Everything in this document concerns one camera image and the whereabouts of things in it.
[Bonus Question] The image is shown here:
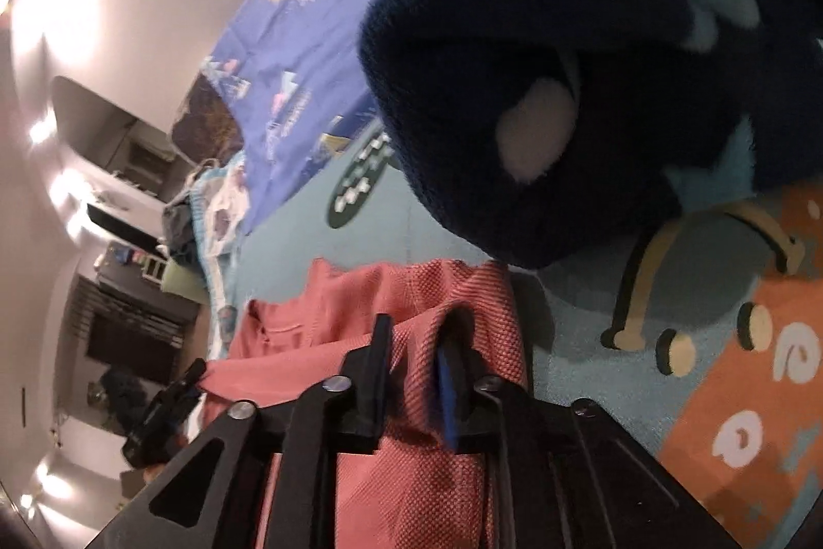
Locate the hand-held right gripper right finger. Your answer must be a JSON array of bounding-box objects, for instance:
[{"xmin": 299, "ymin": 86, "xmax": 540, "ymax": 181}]
[{"xmin": 436, "ymin": 307, "xmax": 742, "ymax": 549}]

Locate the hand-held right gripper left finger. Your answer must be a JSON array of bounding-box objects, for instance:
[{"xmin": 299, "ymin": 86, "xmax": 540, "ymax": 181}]
[{"xmin": 83, "ymin": 314, "xmax": 395, "ymax": 549}]

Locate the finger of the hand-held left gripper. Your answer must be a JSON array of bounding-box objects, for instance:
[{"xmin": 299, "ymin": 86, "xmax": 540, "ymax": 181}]
[{"xmin": 166, "ymin": 359, "xmax": 208, "ymax": 403}]

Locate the coral knit shirt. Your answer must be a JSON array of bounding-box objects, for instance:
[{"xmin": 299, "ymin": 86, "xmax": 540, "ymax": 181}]
[{"xmin": 204, "ymin": 258, "xmax": 536, "ymax": 549}]

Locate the pile of dark clothes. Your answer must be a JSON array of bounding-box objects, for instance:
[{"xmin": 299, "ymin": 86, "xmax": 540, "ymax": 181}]
[{"xmin": 163, "ymin": 187, "xmax": 195, "ymax": 268}]

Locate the green pillow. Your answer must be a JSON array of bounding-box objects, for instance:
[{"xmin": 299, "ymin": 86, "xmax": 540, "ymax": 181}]
[{"xmin": 159, "ymin": 269, "xmax": 208, "ymax": 307}]

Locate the teal cartoon print bedsheet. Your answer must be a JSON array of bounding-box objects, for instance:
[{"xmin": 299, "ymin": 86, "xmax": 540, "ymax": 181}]
[{"xmin": 212, "ymin": 125, "xmax": 823, "ymax": 549}]

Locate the white patterned quilt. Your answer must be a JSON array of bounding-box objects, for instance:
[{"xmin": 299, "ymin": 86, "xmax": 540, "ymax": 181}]
[{"xmin": 191, "ymin": 162, "xmax": 251, "ymax": 331}]

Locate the dark patterned cushion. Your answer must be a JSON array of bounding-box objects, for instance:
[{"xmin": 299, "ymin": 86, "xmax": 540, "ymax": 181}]
[{"xmin": 170, "ymin": 73, "xmax": 246, "ymax": 165}]

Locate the navy star print fleece blanket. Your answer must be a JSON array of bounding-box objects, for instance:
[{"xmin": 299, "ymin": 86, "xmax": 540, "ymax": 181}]
[{"xmin": 357, "ymin": 0, "xmax": 823, "ymax": 271}]

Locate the blue tree print sheet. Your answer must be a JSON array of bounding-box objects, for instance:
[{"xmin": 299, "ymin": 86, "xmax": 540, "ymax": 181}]
[{"xmin": 204, "ymin": 0, "xmax": 493, "ymax": 236}]

